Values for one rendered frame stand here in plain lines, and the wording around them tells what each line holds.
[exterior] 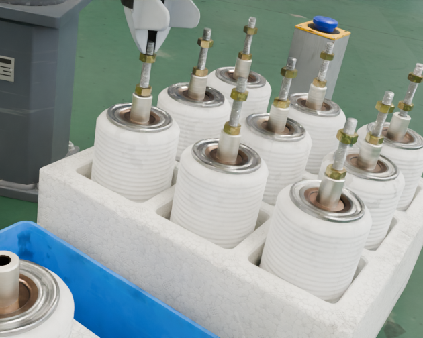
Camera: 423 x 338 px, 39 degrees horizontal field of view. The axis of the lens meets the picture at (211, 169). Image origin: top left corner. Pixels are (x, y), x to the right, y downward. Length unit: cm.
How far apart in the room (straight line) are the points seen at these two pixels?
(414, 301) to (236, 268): 43
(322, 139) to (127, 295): 34
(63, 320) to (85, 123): 87
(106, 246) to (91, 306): 7
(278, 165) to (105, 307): 25
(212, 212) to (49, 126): 41
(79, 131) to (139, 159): 57
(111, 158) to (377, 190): 29
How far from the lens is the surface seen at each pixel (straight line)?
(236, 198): 62
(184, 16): 65
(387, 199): 69
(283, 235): 59
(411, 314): 94
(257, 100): 86
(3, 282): 41
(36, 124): 95
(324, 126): 81
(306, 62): 99
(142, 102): 68
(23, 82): 92
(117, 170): 68
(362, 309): 60
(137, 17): 64
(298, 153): 72
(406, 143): 80
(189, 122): 75
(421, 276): 103
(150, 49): 66
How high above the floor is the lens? 53
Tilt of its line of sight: 28 degrees down
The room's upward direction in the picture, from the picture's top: 11 degrees clockwise
